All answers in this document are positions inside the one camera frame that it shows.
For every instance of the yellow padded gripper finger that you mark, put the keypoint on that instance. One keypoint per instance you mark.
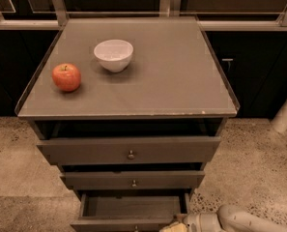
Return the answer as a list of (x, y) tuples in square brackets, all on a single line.
[(174, 227)]

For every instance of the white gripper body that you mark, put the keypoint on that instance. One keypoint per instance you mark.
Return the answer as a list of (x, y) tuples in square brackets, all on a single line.
[(197, 222)]

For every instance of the grey bottom drawer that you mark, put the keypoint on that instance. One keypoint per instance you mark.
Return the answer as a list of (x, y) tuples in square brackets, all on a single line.
[(130, 211)]

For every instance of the grey drawer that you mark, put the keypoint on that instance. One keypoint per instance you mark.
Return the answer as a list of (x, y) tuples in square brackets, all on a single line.
[(129, 150), (130, 211), (183, 179)]

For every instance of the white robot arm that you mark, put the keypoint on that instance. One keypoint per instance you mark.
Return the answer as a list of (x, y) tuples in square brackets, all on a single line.
[(228, 218)]

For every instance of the grey top drawer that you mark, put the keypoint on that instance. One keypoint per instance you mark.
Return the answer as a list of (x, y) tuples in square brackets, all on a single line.
[(129, 150)]

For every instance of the grey middle drawer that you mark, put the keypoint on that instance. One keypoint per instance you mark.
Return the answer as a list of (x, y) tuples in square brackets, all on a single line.
[(183, 179)]

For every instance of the grey drawer cabinet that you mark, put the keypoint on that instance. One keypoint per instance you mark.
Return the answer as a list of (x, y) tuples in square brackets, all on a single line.
[(173, 86)]

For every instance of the white ceramic bowl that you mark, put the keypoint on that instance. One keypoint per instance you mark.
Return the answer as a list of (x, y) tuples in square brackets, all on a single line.
[(114, 55)]

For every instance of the red apple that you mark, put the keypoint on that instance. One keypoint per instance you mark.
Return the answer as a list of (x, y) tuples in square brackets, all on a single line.
[(66, 77)]

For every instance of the metal railing frame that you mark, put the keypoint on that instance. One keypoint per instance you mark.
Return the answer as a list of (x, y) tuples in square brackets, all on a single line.
[(212, 15)]

